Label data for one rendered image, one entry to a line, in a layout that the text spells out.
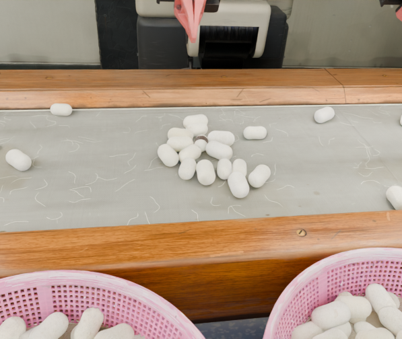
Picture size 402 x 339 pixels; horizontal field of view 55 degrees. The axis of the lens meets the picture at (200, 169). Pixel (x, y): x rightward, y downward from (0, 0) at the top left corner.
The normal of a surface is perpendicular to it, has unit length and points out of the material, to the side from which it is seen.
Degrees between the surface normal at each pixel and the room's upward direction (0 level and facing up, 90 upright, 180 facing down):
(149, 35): 90
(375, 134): 0
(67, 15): 90
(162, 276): 90
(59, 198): 0
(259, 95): 45
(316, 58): 89
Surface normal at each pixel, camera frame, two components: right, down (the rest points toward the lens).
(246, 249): 0.04, -0.82
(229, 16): 0.08, 0.68
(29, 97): 0.13, -0.18
